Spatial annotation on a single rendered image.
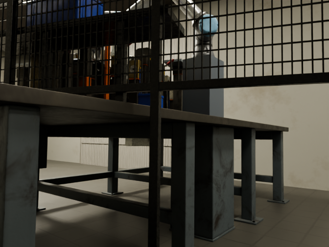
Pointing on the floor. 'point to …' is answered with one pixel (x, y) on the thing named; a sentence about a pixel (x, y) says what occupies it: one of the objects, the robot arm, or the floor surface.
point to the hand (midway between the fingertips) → (93, 63)
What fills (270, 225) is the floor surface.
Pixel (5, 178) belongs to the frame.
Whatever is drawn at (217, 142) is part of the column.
